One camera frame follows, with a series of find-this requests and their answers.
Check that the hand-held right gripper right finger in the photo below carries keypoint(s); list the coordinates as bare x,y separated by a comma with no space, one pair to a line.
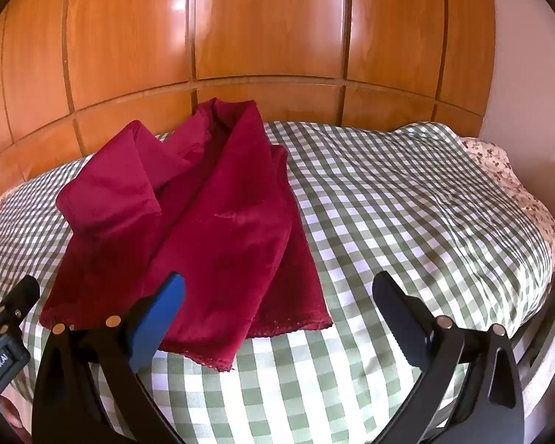
395,307

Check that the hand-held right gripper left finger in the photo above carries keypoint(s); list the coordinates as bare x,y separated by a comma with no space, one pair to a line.
159,317

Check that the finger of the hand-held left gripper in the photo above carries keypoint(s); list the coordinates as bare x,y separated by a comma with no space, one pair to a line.
21,300

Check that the dark red garment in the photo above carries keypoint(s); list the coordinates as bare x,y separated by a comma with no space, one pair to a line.
222,222

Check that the green checked blanket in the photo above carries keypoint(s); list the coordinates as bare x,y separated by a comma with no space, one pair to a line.
397,203

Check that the wooden panelled wardrobe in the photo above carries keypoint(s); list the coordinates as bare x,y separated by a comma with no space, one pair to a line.
268,32

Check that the pale bed frame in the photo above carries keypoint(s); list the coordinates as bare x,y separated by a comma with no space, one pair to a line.
543,356

